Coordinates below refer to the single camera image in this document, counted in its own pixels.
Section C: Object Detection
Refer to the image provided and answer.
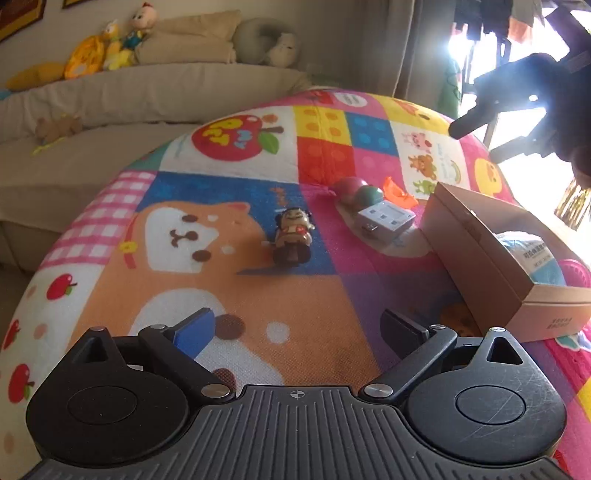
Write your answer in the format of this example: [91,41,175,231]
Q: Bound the white power adapter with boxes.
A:
[355,200,416,243]

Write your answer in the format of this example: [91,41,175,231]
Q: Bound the blue white cotton pad pack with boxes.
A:
[496,231,566,286]

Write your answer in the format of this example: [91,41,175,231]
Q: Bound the orange plastic toy shell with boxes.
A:
[382,177,419,210]

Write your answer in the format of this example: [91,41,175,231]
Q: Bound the pink green toy mushroom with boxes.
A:
[329,176,385,210]

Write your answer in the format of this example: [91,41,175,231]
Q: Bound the small cartoon boy figurine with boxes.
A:
[273,207,315,268]

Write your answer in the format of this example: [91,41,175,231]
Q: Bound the pink plastic toy basket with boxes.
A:
[558,259,591,288]

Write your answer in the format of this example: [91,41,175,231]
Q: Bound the green dinosaur towel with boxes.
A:
[437,57,462,119]

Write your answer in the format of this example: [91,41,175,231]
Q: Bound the pink cardboard box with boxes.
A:
[420,183,590,342]

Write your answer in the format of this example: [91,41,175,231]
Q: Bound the colourful cartoon play mat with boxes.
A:
[1,89,590,479]

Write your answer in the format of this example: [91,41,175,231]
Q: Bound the beige covered sofa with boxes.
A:
[1,63,311,271]

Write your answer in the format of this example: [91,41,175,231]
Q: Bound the small brown plush toy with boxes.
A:
[35,115,83,145]

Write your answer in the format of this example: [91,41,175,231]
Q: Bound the yellow orange plush toy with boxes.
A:
[64,35,105,80]

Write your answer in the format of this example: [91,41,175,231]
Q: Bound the yellow banana plush pillow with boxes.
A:
[5,62,65,92]

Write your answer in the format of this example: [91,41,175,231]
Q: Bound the beige folded cushion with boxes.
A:
[135,10,242,65]

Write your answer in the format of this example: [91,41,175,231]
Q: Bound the grey neck pillow with bear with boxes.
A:
[232,18,301,68]

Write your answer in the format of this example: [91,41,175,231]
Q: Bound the doll with yellow outfit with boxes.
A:
[102,2,158,71]

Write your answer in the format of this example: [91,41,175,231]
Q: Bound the framed red gold picture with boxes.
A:
[62,0,87,9]

